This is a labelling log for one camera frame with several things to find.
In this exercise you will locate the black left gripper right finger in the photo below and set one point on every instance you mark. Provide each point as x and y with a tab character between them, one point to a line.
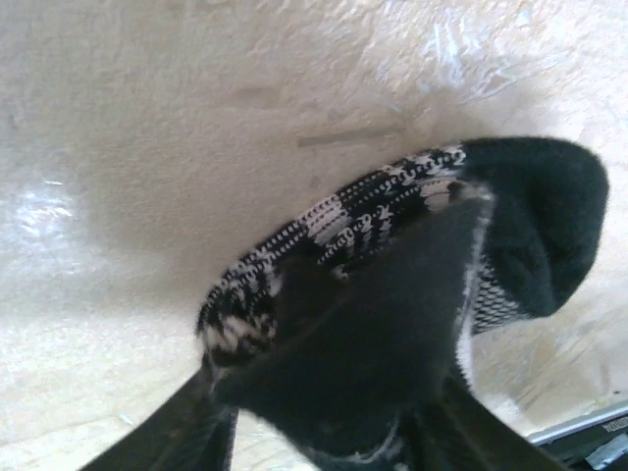
466	446

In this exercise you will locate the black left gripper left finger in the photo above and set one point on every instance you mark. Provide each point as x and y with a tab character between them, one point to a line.
172	441

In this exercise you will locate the black white striped sock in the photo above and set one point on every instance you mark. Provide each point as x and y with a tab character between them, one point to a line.
539	221

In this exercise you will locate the aluminium mounting rail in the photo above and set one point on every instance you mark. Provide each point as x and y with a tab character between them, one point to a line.
579	423

